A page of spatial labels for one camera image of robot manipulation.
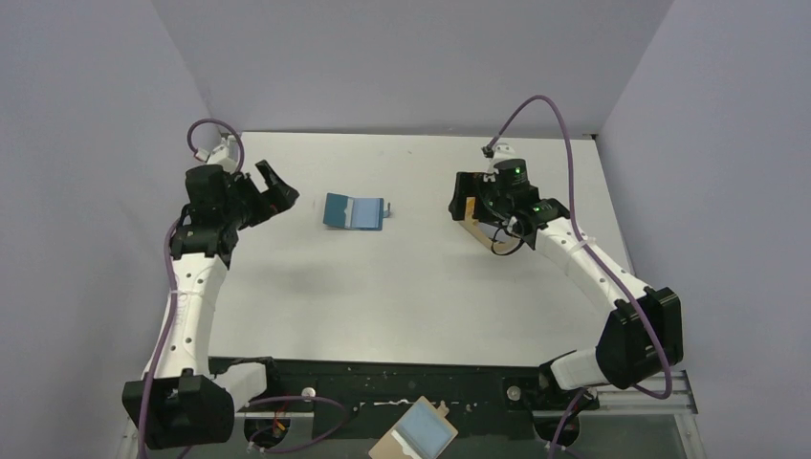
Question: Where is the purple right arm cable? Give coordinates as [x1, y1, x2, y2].
[484, 95, 674, 459]

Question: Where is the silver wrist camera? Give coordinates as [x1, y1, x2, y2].
[194, 140, 241, 173]
[482, 142, 517, 163]

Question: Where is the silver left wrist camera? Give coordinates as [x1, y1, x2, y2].
[194, 140, 241, 173]

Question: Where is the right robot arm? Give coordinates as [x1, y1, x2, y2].
[449, 159, 684, 391]

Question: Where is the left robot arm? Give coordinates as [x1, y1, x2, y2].
[121, 161, 299, 458]

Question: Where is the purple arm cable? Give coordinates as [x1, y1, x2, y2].
[484, 95, 674, 459]
[136, 119, 350, 459]

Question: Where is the aluminium front rail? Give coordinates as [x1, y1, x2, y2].
[147, 359, 705, 458]

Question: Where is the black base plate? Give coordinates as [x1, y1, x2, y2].
[255, 357, 600, 444]

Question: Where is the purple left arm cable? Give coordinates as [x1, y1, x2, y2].
[136, 119, 350, 459]

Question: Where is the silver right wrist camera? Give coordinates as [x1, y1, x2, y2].
[482, 142, 517, 163]

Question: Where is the blue card on cardboard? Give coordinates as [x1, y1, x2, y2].
[368, 396, 458, 459]

